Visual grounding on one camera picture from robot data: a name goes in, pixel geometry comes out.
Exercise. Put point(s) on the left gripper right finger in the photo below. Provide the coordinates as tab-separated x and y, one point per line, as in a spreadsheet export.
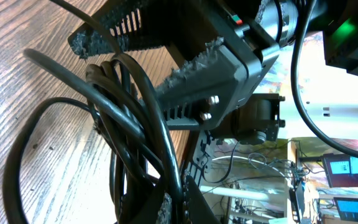
195	209

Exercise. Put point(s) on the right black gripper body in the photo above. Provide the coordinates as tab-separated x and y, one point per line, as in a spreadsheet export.
246	39

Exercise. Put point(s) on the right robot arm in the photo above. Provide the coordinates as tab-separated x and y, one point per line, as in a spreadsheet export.
338	20

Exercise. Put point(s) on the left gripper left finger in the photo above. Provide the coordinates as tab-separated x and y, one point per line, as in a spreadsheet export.
156	209

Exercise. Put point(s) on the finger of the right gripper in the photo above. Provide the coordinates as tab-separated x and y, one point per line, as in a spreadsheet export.
202	91
151	24

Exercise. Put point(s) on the laptop screens in background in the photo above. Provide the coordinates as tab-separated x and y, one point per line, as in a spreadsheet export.
342	171

